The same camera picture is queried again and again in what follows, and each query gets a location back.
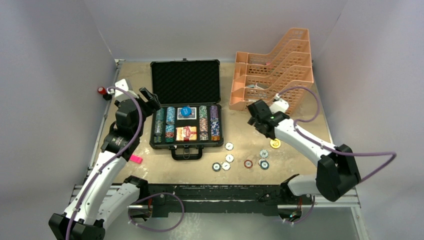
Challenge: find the red gold card deck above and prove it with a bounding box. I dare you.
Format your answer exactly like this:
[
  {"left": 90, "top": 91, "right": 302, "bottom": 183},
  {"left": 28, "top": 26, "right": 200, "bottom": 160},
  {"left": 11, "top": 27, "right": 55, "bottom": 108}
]
[{"left": 175, "top": 126, "right": 198, "bottom": 142}]

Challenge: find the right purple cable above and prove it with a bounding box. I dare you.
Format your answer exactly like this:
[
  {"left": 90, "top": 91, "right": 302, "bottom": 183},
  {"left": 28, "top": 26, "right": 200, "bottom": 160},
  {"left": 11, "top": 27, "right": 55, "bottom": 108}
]
[{"left": 274, "top": 86, "right": 397, "bottom": 184}]

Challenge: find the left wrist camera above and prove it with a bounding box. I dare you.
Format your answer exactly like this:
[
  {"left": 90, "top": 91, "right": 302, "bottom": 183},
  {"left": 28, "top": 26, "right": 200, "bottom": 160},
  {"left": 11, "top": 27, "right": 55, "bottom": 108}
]
[{"left": 106, "top": 78, "right": 138, "bottom": 102}]

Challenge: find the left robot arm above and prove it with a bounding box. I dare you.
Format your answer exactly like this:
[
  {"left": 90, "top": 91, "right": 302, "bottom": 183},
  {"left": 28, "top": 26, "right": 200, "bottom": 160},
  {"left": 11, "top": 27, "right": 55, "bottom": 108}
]
[{"left": 48, "top": 86, "right": 161, "bottom": 240}]

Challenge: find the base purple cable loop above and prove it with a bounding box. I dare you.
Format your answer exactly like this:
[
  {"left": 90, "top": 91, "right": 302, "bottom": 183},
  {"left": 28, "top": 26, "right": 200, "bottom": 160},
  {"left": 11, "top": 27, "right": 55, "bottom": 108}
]
[{"left": 127, "top": 192, "right": 185, "bottom": 233}]

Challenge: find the blue round button chip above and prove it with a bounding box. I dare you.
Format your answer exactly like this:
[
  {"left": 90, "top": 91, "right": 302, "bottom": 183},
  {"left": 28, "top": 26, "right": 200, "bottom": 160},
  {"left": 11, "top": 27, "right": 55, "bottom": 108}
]
[{"left": 180, "top": 106, "right": 193, "bottom": 117}]

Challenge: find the white poker chip lower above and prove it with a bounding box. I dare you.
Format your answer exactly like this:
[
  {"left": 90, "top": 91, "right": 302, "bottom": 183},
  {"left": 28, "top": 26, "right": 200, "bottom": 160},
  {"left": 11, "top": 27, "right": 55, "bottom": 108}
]
[{"left": 221, "top": 162, "right": 231, "bottom": 171}]

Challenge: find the red emergency button left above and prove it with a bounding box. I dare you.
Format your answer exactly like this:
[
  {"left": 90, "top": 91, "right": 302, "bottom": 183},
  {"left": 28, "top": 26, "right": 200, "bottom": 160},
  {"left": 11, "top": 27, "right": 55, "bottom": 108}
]
[{"left": 97, "top": 87, "right": 112, "bottom": 101}]

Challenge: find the red poker chip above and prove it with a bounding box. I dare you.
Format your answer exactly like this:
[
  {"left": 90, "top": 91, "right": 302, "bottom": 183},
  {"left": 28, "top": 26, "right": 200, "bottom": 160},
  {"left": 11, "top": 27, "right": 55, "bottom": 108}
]
[{"left": 243, "top": 159, "right": 253, "bottom": 169}]

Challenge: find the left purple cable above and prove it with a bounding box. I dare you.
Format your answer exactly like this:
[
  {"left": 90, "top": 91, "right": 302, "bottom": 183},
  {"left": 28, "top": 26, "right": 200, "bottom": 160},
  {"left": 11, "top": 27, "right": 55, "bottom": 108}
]
[{"left": 65, "top": 86, "right": 144, "bottom": 240}]

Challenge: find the black base frame rail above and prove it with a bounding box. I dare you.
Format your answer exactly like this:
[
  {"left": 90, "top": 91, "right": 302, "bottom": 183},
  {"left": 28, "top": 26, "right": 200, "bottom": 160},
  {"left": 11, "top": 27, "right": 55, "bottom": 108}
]
[{"left": 125, "top": 183, "right": 314, "bottom": 218}]

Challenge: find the white poker chip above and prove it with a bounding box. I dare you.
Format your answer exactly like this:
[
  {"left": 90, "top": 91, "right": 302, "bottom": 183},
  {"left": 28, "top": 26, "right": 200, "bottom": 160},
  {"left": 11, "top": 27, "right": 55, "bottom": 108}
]
[
  {"left": 259, "top": 149, "right": 269, "bottom": 159},
  {"left": 221, "top": 162, "right": 231, "bottom": 171},
  {"left": 225, "top": 142, "right": 234, "bottom": 151},
  {"left": 225, "top": 154, "right": 235, "bottom": 163}
]

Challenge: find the blue playing card deck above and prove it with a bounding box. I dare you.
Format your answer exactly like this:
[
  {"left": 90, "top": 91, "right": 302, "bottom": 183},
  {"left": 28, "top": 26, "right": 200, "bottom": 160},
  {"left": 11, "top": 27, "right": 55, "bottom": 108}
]
[{"left": 177, "top": 106, "right": 197, "bottom": 120}]

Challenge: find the orange plastic file tray rack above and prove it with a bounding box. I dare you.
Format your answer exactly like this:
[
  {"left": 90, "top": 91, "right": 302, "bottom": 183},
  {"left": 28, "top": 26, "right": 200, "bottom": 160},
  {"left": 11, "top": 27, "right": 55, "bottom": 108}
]
[{"left": 229, "top": 27, "right": 315, "bottom": 114}]

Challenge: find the yellow round button chip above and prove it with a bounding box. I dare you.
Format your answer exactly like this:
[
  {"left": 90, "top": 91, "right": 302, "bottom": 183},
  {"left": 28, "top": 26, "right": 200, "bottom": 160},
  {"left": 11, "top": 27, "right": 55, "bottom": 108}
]
[{"left": 269, "top": 139, "right": 281, "bottom": 149}]

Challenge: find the pink highlighter marker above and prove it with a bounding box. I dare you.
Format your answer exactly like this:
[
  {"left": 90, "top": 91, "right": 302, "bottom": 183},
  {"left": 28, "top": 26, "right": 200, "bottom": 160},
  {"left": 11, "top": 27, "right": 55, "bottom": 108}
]
[{"left": 129, "top": 155, "right": 143, "bottom": 164}]

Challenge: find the white poker chip right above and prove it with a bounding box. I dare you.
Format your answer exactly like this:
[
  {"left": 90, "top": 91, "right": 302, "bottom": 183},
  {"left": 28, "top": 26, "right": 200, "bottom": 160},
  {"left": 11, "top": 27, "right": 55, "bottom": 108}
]
[{"left": 259, "top": 149, "right": 269, "bottom": 159}]

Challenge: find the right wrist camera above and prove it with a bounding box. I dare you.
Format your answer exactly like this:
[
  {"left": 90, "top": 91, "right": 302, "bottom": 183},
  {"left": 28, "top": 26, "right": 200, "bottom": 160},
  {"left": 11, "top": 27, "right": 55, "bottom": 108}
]
[{"left": 269, "top": 93, "right": 290, "bottom": 114}]

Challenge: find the dark green poker chip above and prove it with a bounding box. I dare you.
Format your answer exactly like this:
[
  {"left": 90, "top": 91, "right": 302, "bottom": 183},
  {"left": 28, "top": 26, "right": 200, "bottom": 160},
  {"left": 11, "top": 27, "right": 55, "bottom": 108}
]
[{"left": 212, "top": 162, "right": 222, "bottom": 172}]

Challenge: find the teal poker chip right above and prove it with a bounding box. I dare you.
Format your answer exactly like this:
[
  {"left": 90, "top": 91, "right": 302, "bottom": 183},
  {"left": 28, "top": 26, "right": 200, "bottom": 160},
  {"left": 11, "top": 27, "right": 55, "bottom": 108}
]
[{"left": 259, "top": 159, "right": 270, "bottom": 170}]

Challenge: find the white poker chip upper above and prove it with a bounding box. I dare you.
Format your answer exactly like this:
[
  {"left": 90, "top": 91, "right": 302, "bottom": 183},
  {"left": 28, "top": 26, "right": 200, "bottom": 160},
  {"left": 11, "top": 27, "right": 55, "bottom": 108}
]
[{"left": 225, "top": 142, "right": 234, "bottom": 151}]

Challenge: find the black poker set case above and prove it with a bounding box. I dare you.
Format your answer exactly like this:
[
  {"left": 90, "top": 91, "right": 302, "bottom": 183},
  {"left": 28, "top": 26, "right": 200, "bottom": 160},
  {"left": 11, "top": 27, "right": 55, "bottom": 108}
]
[{"left": 149, "top": 59, "right": 224, "bottom": 161}]

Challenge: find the white poker chip middle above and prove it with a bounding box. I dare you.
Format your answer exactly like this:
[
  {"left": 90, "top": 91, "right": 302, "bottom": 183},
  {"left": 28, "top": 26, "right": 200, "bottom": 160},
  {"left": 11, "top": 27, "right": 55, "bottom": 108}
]
[{"left": 225, "top": 154, "right": 235, "bottom": 163}]

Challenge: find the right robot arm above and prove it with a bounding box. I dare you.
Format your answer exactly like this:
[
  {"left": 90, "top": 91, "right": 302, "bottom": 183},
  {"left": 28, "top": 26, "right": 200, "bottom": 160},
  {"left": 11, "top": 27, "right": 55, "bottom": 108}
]
[{"left": 247, "top": 100, "right": 362, "bottom": 204}]

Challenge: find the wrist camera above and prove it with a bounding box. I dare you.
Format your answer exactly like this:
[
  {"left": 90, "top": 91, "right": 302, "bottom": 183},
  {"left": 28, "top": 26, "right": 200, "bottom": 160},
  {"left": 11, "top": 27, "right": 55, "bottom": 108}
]
[
  {"left": 106, "top": 78, "right": 138, "bottom": 102},
  {"left": 269, "top": 93, "right": 290, "bottom": 114}
]

